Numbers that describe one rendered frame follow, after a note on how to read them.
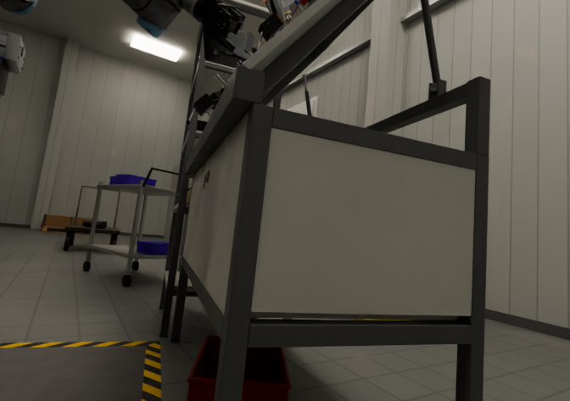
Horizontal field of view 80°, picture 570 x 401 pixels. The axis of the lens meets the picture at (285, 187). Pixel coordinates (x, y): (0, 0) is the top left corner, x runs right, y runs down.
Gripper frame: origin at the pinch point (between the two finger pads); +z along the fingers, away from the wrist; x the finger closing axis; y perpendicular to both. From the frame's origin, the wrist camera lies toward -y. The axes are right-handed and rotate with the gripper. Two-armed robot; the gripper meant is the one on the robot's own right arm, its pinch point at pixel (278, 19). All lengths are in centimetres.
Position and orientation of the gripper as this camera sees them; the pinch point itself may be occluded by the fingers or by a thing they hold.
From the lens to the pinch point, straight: 108.0
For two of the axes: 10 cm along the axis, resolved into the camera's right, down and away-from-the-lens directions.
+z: 3.3, 9.4, 1.0
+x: -2.4, -0.2, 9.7
